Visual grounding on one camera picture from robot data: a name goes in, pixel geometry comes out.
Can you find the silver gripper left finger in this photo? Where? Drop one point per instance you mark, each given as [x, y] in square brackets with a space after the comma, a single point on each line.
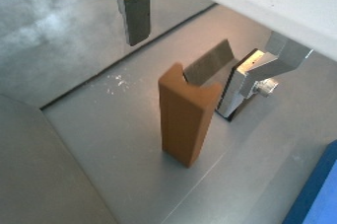
[136, 14]

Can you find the brown arch block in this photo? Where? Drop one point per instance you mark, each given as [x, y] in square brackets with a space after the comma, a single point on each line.
[186, 107]

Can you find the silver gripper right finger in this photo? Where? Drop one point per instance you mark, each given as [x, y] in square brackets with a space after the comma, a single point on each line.
[252, 75]

